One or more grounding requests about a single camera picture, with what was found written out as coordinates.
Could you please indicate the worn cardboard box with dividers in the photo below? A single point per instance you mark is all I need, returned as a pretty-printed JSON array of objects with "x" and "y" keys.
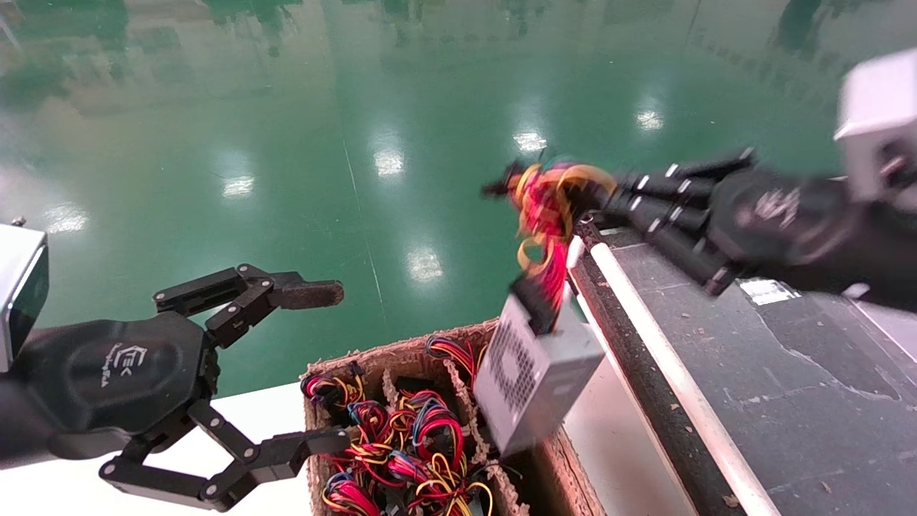
[{"x": 401, "y": 355}]

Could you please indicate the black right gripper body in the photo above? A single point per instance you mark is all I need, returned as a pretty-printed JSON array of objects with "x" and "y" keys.
[{"x": 802, "y": 229}]

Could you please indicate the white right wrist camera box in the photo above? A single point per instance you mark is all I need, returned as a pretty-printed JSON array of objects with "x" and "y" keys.
[{"x": 877, "y": 115}]

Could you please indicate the black conveyor belt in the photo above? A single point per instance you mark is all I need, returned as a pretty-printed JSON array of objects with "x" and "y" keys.
[{"x": 677, "y": 373}]

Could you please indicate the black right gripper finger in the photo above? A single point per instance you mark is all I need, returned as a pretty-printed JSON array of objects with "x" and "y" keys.
[
  {"x": 680, "y": 183},
  {"x": 680, "y": 229}
]

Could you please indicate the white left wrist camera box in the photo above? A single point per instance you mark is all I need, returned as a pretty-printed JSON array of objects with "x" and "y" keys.
[{"x": 18, "y": 287}]

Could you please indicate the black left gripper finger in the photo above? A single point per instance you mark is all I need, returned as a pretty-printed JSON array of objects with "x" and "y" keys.
[
  {"x": 243, "y": 294},
  {"x": 279, "y": 455}
]

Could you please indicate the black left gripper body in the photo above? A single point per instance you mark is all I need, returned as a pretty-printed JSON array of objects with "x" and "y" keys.
[{"x": 107, "y": 380}]

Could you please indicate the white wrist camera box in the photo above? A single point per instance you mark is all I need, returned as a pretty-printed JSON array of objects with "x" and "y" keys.
[
  {"x": 877, "y": 115},
  {"x": 18, "y": 287}
]

